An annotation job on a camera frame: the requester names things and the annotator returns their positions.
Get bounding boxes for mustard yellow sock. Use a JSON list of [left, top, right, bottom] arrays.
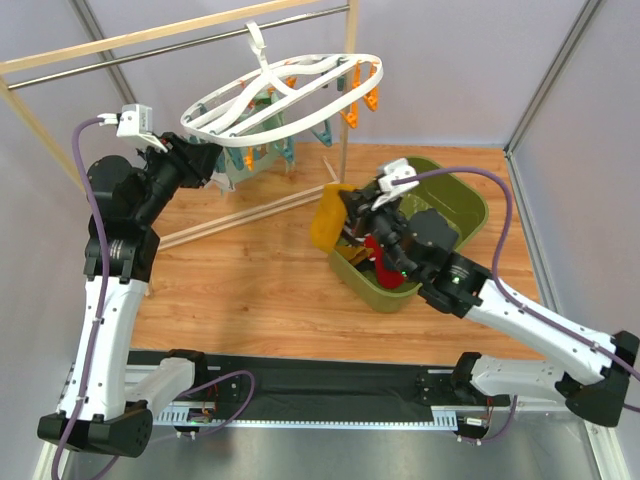
[[310, 183, 357, 254], [334, 243, 373, 266]]

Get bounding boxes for white round clip hanger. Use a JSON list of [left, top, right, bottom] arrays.
[[181, 21, 384, 148]]

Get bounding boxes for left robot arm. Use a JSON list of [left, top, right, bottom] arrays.
[[37, 132, 222, 458]]

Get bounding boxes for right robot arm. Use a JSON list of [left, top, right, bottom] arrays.
[[338, 188, 639, 427]]

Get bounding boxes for white sock black stripes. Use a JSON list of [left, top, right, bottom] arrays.
[[207, 172, 235, 193]]

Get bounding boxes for olive green plastic basket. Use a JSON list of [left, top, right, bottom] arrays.
[[327, 157, 491, 318]]

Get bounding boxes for mint green cartoon sock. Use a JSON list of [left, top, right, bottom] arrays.
[[262, 113, 296, 173]]

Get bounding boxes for metal hanging rod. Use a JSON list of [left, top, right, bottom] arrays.
[[7, 0, 351, 92]]

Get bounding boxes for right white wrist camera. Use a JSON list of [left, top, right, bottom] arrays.
[[372, 158, 419, 211]]

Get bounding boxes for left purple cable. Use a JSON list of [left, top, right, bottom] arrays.
[[49, 117, 124, 480]]

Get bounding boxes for purple cable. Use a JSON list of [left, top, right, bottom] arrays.
[[49, 117, 124, 480], [392, 167, 640, 374]]

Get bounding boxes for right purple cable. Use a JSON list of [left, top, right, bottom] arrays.
[[392, 167, 640, 374]]

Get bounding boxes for wooden drying rack frame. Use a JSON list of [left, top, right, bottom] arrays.
[[1, 1, 359, 251]]

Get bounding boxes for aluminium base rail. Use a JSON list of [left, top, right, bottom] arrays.
[[59, 364, 609, 431]]

